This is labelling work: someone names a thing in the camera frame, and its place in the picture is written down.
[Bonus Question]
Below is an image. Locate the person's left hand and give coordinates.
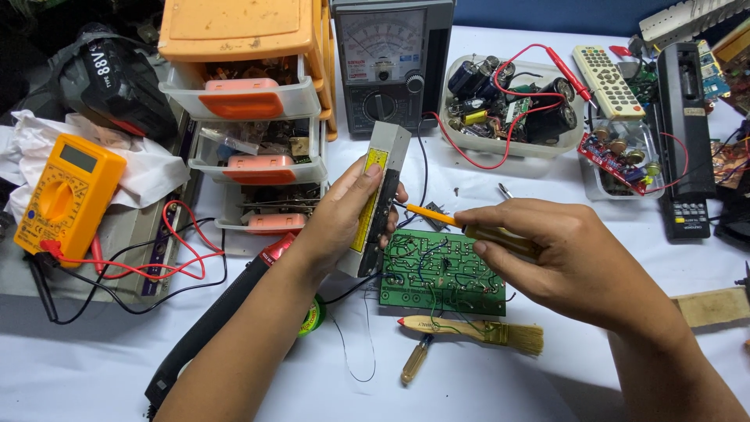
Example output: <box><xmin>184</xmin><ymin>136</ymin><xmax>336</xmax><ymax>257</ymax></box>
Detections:
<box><xmin>291</xmin><ymin>155</ymin><xmax>409</xmax><ymax>277</ymax></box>

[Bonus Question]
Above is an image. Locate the person's right hand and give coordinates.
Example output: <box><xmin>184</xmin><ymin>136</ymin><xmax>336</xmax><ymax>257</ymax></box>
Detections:
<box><xmin>454</xmin><ymin>198</ymin><xmax>676</xmax><ymax>336</ymax></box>

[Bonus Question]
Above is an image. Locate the grey metal panel yellow label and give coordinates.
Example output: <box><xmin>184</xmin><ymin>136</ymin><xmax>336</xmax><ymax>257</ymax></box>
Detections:
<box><xmin>337</xmin><ymin>121</ymin><xmax>412</xmax><ymax>279</ymax></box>

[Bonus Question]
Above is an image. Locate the yellow handled screwdriver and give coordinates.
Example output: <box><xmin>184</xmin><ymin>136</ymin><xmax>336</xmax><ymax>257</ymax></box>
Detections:
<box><xmin>405</xmin><ymin>203</ymin><xmax>543</xmax><ymax>260</ymax></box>

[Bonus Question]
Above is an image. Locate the green solder spool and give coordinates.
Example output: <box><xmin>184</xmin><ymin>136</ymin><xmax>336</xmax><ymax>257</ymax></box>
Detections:
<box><xmin>297</xmin><ymin>294</ymin><xmax>327</xmax><ymax>339</ymax></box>

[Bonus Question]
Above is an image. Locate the large green circuit board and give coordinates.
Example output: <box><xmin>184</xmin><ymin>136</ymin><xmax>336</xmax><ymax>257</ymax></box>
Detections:
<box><xmin>379</xmin><ymin>229</ymin><xmax>508</xmax><ymax>317</ymax></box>

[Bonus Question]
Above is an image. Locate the red circuit board with knobs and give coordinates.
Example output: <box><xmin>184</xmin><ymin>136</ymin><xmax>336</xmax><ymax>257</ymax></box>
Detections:
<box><xmin>577</xmin><ymin>126</ymin><xmax>663</xmax><ymax>197</ymax></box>

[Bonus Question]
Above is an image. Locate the black transistor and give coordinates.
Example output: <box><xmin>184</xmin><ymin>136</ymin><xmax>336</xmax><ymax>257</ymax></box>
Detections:
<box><xmin>422</xmin><ymin>202</ymin><xmax>450</xmax><ymax>233</ymax></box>

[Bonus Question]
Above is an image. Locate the small clear plastic tub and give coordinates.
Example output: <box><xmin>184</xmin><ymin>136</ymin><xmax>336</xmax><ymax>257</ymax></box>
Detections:
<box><xmin>577</xmin><ymin>119</ymin><xmax>666</xmax><ymax>201</ymax></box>

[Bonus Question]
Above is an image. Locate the clear tub of capacitors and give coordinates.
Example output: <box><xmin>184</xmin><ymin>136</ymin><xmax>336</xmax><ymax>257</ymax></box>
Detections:
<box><xmin>439</xmin><ymin>54</ymin><xmax>587</xmax><ymax>159</ymax></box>

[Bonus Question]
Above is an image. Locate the red multimeter lead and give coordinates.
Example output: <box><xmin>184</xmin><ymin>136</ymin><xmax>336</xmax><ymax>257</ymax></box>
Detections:
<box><xmin>40</xmin><ymin>200</ymin><xmax>226</xmax><ymax>280</ymax></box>

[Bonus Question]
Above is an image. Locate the wooden block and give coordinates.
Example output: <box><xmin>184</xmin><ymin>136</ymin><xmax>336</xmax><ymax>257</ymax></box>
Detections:
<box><xmin>670</xmin><ymin>286</ymin><xmax>750</xmax><ymax>328</ymax></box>

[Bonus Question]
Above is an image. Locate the black and red soldering iron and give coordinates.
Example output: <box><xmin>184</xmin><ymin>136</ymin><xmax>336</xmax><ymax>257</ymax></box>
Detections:
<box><xmin>144</xmin><ymin>232</ymin><xmax>297</xmax><ymax>420</ymax></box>

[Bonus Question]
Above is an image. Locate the black remote control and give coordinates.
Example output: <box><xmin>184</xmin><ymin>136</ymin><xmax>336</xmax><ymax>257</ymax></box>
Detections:
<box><xmin>655</xmin><ymin>41</ymin><xmax>717</xmax><ymax>241</ymax></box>

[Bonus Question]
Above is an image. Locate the grey analog multimeter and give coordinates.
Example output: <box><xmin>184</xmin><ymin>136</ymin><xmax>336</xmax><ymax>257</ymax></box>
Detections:
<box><xmin>329</xmin><ymin>0</ymin><xmax>457</xmax><ymax>137</ymax></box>

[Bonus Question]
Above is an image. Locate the copper clad board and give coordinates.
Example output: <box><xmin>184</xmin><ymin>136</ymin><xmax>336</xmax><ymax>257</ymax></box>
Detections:
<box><xmin>710</xmin><ymin>137</ymin><xmax>750</xmax><ymax>190</ymax></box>

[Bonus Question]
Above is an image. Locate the white remote control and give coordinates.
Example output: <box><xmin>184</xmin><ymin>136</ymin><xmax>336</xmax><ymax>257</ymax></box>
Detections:
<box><xmin>572</xmin><ymin>45</ymin><xmax>647</xmax><ymax>122</ymax></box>

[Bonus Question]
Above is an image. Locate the white crumpled cloth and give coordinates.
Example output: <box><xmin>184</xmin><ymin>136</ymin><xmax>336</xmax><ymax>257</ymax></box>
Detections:
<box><xmin>0</xmin><ymin>109</ymin><xmax>192</xmax><ymax>225</ymax></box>

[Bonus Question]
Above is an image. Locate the small green circuit board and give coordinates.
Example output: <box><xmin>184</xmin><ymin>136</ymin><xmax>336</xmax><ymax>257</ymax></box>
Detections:
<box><xmin>629</xmin><ymin>61</ymin><xmax>661</xmax><ymax>106</ymax></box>

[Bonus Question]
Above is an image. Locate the grey metal chassis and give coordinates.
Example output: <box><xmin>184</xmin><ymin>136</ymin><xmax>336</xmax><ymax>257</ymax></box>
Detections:
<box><xmin>0</xmin><ymin>97</ymin><xmax>205</xmax><ymax>306</ymax></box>

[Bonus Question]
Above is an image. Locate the orange plastic drawer organizer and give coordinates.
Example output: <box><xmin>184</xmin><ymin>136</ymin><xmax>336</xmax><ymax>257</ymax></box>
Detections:
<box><xmin>157</xmin><ymin>0</ymin><xmax>339</xmax><ymax>236</ymax></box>

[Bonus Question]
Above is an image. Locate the blue circuit board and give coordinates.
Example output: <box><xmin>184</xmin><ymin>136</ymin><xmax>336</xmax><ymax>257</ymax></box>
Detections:
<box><xmin>695</xmin><ymin>39</ymin><xmax>732</xmax><ymax>102</ymax></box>

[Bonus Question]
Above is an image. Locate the black battery pack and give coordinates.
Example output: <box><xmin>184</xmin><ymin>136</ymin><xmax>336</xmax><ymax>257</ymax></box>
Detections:
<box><xmin>57</xmin><ymin>23</ymin><xmax>178</xmax><ymax>141</ymax></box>

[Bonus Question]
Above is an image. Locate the yellow digital multimeter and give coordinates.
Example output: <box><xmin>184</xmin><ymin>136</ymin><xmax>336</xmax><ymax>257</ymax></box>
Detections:
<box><xmin>13</xmin><ymin>134</ymin><xmax>127</xmax><ymax>268</ymax></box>

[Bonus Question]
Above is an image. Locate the white finned heat sink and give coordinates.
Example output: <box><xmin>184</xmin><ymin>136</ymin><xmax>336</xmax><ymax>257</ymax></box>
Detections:
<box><xmin>638</xmin><ymin>0</ymin><xmax>750</xmax><ymax>49</ymax></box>

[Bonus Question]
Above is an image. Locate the black multimeter lead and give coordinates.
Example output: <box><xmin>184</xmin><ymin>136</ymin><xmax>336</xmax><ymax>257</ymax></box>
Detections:
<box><xmin>23</xmin><ymin>217</ymin><xmax>228</xmax><ymax>325</ymax></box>

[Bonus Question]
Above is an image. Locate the wooden handled paint brush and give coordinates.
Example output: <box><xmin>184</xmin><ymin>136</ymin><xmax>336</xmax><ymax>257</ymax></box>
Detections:
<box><xmin>397</xmin><ymin>315</ymin><xmax>545</xmax><ymax>356</ymax></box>

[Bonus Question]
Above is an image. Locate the thin black wire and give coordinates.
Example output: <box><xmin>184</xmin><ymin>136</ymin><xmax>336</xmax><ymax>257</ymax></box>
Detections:
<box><xmin>326</xmin><ymin>281</ymin><xmax>377</xmax><ymax>383</ymax></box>

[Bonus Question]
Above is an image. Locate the small amber handled screwdriver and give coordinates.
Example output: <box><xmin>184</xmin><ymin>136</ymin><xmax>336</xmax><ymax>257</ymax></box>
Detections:
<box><xmin>401</xmin><ymin>334</ymin><xmax>436</xmax><ymax>386</ymax></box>

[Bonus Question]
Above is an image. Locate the red test probe with wire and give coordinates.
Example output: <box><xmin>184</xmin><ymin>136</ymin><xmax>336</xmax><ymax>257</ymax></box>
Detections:
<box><xmin>422</xmin><ymin>43</ymin><xmax>600</xmax><ymax>171</ymax></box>

